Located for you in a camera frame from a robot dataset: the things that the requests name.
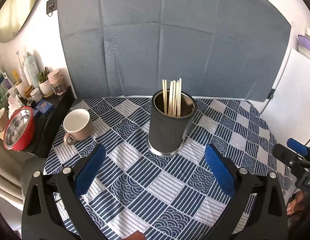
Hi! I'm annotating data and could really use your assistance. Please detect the wooden chopstick crossing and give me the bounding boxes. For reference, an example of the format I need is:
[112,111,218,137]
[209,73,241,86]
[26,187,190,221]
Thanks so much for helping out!
[172,80,177,116]

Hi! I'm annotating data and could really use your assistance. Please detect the right hand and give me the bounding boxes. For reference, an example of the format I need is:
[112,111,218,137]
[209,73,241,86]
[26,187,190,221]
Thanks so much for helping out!
[286,190,310,220]

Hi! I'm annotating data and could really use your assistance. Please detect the red pot with lid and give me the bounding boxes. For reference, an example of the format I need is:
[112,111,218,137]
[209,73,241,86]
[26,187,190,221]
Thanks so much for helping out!
[3,107,35,151]

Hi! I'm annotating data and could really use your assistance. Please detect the black side shelf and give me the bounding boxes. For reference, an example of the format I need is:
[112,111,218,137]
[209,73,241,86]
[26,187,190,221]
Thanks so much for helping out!
[23,86,75,158]

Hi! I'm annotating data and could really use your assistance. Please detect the blue patterned tablecloth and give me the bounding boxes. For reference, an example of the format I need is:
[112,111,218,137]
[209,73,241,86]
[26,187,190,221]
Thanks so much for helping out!
[44,97,291,239]

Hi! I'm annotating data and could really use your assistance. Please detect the beige ceramic mug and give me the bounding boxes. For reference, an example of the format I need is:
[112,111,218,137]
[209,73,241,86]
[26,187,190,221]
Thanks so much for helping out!
[63,109,94,146]

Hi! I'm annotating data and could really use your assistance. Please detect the blue small box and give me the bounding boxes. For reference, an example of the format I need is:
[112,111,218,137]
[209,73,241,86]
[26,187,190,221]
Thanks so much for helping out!
[35,99,54,114]

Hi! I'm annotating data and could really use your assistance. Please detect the grey-blue fabric backdrop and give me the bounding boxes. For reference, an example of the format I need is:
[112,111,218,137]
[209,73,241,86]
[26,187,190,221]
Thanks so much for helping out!
[58,0,291,101]

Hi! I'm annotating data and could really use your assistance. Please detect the black cylindrical utensil holder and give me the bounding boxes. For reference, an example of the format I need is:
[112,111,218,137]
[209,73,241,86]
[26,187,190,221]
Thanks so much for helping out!
[147,91,197,157]

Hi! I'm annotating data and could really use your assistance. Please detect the small potted succulent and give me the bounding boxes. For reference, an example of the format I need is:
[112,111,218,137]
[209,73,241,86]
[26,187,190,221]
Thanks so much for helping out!
[38,67,54,98]

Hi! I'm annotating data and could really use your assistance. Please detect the pink jar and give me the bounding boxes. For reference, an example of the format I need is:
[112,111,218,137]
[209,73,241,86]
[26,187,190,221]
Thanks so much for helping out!
[47,69,67,96]

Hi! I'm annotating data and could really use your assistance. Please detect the white pump bottle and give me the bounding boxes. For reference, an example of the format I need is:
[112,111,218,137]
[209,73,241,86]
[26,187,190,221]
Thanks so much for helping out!
[24,51,39,88]

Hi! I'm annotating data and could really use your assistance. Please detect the oval wall mirror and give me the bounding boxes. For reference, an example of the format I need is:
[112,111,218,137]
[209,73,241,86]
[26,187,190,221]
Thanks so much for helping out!
[0,0,37,43]

